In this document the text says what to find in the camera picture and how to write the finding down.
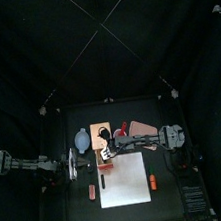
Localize red open box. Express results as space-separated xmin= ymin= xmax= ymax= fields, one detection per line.
xmin=94 ymin=148 xmax=114 ymax=171

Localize pale blue round plate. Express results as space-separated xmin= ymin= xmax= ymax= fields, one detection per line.
xmin=72 ymin=126 xmax=94 ymax=155

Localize white rectangular cutting board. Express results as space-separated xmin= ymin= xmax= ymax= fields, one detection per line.
xmin=93 ymin=150 xmax=152 ymax=210

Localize red toy ladle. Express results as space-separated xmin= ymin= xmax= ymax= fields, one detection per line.
xmin=111 ymin=121 xmax=130 ymax=139

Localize white printed label sticker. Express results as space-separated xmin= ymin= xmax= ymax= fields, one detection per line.
xmin=181 ymin=183 xmax=207 ymax=215

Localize thin white diagonal cord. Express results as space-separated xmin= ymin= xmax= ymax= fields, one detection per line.
xmin=58 ymin=0 xmax=179 ymax=112

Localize pink wedge-shaped toy board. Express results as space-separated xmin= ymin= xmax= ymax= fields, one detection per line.
xmin=126 ymin=116 xmax=160 ymax=140

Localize salmon pink toy sushi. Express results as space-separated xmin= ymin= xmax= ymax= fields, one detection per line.
xmin=87 ymin=184 xmax=98 ymax=202

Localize orange toy carrot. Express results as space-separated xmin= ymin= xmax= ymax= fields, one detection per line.
xmin=147 ymin=166 xmax=159 ymax=192

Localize brown wooden square board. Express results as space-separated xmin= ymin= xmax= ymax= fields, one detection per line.
xmin=88 ymin=121 xmax=115 ymax=152

